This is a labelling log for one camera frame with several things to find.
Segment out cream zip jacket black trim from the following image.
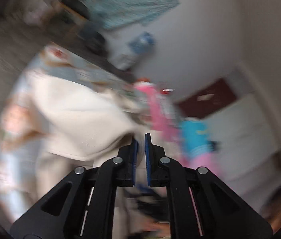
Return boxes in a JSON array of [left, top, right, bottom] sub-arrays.
[[18, 69, 171, 239]]

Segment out cyan plush pillow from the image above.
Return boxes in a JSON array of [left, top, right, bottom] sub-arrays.
[[180, 120, 217, 159]]

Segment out light blue patterned bedsheet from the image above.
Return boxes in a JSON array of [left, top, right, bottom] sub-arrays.
[[0, 43, 128, 222]]

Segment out blue water dispenser bottle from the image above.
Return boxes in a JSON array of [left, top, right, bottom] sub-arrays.
[[128, 32, 156, 55]]

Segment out wooden chair dark seat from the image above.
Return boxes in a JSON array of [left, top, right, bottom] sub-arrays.
[[53, 0, 109, 30]]

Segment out dark red wall board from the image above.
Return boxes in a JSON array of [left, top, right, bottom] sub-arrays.
[[176, 78, 237, 119]]

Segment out teal patterned wall cloth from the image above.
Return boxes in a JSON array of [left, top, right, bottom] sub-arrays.
[[80, 0, 179, 30]]

